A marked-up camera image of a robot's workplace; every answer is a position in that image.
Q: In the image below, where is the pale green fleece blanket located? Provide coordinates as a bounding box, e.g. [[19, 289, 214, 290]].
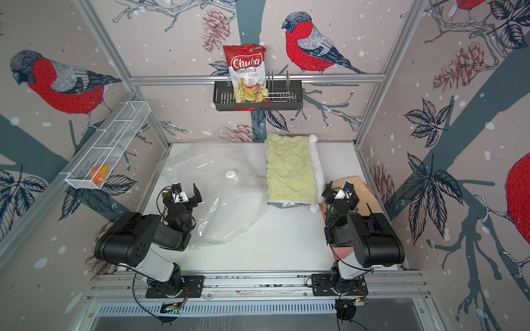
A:
[[265, 134, 325, 213]]

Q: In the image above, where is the teal bear blanket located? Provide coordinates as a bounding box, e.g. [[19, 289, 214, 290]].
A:
[[269, 201, 311, 208]]

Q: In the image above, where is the red Chuba chips bag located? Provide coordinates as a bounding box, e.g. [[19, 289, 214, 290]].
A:
[[223, 44, 269, 103]]

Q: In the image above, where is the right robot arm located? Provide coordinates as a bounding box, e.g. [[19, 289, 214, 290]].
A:
[[322, 181, 405, 295]]

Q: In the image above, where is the beige pink cutting board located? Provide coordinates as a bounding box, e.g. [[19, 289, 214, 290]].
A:
[[331, 176, 386, 265]]

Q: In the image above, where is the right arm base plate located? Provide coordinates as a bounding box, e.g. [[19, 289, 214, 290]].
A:
[[311, 273, 369, 297]]

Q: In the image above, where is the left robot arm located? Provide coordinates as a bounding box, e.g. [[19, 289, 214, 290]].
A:
[[94, 183, 204, 299]]

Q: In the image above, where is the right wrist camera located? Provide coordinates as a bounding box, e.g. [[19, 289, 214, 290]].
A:
[[333, 188, 351, 201]]

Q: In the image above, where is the white mesh wall basket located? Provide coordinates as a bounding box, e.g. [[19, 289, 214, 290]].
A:
[[66, 101, 151, 190]]

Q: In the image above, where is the black wall shelf basket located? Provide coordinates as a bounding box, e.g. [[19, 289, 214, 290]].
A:
[[213, 80, 303, 111]]

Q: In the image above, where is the metal dish rack wire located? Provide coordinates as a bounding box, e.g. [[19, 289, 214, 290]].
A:
[[264, 69, 291, 103]]

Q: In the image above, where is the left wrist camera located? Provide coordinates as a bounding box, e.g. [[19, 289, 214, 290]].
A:
[[171, 183, 189, 204]]

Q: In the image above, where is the clear plastic vacuum bag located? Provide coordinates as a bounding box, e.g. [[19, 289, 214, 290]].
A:
[[161, 142, 268, 247]]

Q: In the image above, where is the orange item in basket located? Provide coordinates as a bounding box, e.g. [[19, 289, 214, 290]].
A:
[[88, 164, 110, 186]]

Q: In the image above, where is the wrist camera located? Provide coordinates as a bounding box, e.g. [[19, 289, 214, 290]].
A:
[[333, 188, 351, 201], [171, 183, 189, 204]]

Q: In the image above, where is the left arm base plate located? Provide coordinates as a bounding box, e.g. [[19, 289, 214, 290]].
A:
[[146, 275, 204, 299]]

